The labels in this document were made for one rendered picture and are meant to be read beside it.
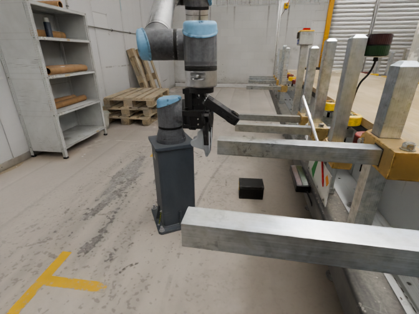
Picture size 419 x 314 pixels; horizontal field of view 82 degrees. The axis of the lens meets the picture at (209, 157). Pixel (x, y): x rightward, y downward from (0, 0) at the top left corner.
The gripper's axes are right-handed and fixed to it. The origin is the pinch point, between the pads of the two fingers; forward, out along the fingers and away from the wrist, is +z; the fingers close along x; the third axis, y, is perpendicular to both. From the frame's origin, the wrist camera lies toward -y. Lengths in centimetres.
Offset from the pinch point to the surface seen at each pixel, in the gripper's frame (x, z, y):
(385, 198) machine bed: -7, 15, -58
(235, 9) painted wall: -791, -154, 61
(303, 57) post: -78, -27, -38
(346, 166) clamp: 4.7, -0.3, -38.8
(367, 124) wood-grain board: -19, -6, -52
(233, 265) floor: -34, 82, -7
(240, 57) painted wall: -793, -19, 40
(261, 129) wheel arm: -23.7, -1.3, -16.6
